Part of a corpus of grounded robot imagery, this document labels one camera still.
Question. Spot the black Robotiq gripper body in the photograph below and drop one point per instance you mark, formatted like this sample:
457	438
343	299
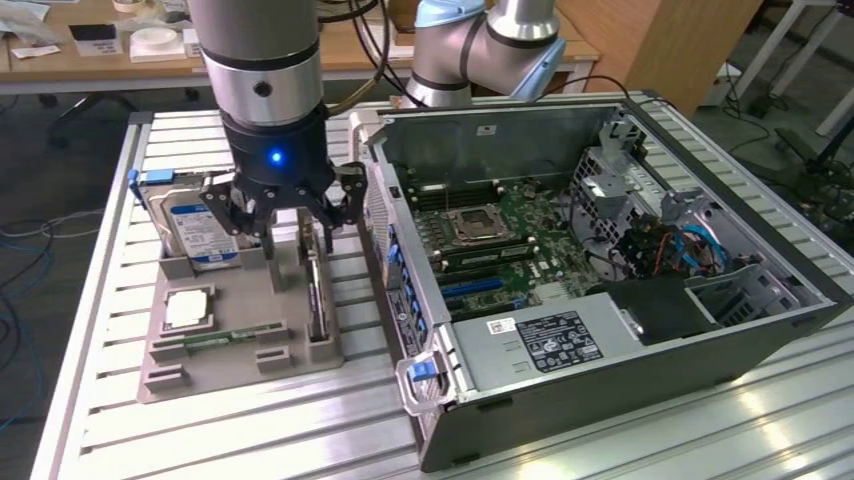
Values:
277	150

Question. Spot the green graphics card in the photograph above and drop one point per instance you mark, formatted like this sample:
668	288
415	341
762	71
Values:
315	300

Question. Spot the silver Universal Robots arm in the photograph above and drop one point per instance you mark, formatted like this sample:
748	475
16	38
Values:
261	50

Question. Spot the hard disk with blue label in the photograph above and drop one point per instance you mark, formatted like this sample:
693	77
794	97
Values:
190	245

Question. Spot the silver CPU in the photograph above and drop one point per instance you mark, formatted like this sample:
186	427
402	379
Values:
187	309

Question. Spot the CPU socket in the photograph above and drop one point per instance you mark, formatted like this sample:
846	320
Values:
477	225

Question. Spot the black RAM stick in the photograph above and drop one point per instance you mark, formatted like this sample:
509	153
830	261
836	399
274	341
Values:
487	255

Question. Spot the plain white box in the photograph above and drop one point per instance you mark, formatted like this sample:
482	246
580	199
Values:
190	42

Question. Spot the green RAM stick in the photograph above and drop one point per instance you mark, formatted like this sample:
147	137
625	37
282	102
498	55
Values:
214	340

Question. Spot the blue expansion slot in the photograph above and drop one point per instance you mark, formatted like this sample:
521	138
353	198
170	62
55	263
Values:
470	287

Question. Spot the white paper stack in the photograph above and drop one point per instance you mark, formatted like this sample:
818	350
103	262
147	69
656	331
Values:
394	50

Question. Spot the white round container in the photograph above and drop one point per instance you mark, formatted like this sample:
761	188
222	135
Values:
157	45

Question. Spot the dark grey small object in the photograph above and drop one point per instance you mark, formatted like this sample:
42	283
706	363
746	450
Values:
175	17

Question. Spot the wooden desk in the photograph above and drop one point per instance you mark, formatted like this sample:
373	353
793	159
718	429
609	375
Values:
101	70

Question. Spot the grey parts rack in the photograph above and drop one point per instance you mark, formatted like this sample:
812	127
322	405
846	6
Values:
247	370

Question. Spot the green motherboard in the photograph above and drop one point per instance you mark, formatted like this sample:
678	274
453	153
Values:
528	280

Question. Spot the brown cardboard box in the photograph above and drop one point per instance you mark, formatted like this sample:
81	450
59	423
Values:
401	15

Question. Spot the white box with black lid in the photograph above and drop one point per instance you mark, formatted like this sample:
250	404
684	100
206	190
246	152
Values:
95	40

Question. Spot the beige tape roll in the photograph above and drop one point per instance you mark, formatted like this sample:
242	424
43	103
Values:
127	5

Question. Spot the small silver chipset heatsink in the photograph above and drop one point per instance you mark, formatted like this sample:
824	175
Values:
554	294

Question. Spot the blue case latch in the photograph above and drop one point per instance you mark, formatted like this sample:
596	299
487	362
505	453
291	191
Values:
421	372

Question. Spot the grey power supply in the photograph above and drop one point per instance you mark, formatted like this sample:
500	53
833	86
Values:
494	360

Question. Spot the perforated metal drive cage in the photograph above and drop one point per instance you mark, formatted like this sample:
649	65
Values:
614	200

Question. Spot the white paper card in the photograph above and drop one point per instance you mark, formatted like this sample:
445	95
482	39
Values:
35	51

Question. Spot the clear plastic bag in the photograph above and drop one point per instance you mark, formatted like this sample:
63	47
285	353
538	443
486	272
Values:
27	20

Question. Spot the black fan shroud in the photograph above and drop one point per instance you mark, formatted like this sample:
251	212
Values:
661	310

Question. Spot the open black PC case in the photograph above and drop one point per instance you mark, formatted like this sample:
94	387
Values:
601	400

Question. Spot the wooden cabinet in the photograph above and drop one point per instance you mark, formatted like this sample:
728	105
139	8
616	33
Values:
668	50

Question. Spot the grey metal disk bay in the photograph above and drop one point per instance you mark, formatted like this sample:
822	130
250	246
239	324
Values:
748	295

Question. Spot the black floor stand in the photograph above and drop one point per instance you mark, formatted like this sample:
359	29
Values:
821	165

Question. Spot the white table frame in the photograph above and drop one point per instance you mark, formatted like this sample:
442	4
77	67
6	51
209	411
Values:
804	52

